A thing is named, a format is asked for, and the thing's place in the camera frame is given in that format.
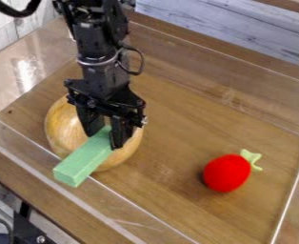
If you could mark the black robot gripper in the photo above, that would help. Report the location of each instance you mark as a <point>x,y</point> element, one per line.
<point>102,94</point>

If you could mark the brown wooden bowl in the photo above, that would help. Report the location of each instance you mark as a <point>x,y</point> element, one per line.
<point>66,135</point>

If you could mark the green rectangular block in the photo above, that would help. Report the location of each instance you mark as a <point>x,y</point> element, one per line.
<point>80,164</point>

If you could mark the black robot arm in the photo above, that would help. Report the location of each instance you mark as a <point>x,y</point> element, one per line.
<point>98,25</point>

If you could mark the red plush strawberry toy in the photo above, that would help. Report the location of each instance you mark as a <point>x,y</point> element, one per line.
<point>227,172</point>

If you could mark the clear acrylic tray wall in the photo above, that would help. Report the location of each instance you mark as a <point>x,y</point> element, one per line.
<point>95,214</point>

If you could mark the black clamp with cable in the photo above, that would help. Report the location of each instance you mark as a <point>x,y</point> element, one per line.
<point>23,232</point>

